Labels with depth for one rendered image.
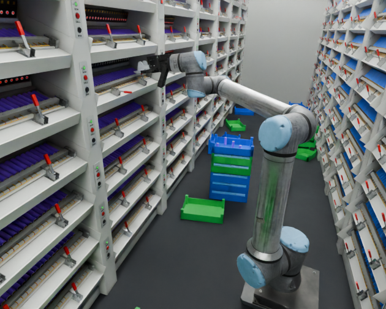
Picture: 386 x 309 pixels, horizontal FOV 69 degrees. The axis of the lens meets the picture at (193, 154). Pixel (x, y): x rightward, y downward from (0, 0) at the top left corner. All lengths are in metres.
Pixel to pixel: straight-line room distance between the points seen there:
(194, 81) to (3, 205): 0.91
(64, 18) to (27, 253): 0.77
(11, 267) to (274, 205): 0.89
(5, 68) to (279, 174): 0.88
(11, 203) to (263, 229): 0.86
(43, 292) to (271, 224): 0.87
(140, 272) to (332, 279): 1.06
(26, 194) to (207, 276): 1.05
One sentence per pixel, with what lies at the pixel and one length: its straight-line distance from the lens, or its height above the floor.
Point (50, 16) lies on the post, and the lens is 1.10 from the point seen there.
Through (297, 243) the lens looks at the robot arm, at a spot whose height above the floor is 0.40.
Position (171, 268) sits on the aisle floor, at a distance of 1.70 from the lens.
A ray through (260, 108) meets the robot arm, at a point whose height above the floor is 0.94.
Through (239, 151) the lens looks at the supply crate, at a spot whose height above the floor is 0.43.
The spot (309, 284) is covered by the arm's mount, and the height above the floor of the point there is 0.12.
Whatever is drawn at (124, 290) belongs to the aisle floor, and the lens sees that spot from 1.64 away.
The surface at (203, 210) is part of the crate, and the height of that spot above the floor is 0.00.
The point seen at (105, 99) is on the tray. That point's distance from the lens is 1.25.
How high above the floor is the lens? 1.24
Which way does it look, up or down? 25 degrees down
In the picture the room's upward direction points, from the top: 2 degrees clockwise
